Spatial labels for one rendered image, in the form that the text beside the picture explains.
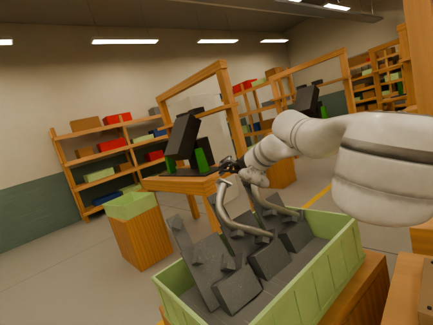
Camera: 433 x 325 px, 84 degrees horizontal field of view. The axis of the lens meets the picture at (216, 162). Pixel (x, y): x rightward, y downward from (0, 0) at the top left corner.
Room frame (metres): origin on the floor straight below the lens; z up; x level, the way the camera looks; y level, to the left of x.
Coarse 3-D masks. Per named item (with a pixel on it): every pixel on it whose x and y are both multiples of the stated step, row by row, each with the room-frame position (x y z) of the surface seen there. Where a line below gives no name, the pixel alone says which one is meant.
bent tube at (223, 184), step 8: (224, 184) 0.86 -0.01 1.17; (224, 192) 0.85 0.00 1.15; (216, 200) 0.83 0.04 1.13; (216, 208) 0.81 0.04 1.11; (224, 216) 0.80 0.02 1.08; (224, 224) 0.80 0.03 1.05; (232, 224) 0.79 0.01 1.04; (240, 224) 0.80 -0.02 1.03; (248, 232) 0.80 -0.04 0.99; (256, 232) 0.81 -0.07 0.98; (264, 232) 0.82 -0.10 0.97; (272, 232) 0.83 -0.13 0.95
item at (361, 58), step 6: (360, 54) 9.75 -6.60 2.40; (366, 54) 9.59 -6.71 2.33; (348, 60) 10.12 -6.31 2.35; (354, 60) 9.93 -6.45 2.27; (360, 60) 9.77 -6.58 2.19; (366, 60) 9.62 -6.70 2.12; (384, 60) 9.16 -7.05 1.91; (366, 66) 9.64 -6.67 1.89; (378, 66) 9.33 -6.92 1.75; (354, 72) 9.99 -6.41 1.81; (360, 72) 9.83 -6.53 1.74; (384, 72) 9.21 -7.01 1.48; (366, 78) 9.70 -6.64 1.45
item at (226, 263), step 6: (198, 252) 0.73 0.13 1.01; (198, 258) 0.68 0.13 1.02; (204, 258) 0.69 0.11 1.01; (222, 258) 0.75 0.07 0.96; (228, 258) 0.74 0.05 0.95; (198, 264) 0.70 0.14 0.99; (222, 264) 0.73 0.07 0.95; (228, 264) 0.70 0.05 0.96; (234, 264) 0.70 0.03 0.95; (222, 270) 0.73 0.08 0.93; (228, 270) 0.71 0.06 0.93
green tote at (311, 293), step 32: (320, 224) 0.88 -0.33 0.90; (352, 224) 0.74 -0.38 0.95; (320, 256) 0.62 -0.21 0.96; (352, 256) 0.72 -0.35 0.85; (160, 288) 0.68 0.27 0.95; (288, 288) 0.53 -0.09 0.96; (320, 288) 0.61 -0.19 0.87; (192, 320) 0.55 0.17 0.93; (256, 320) 0.46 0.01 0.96; (288, 320) 0.52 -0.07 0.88
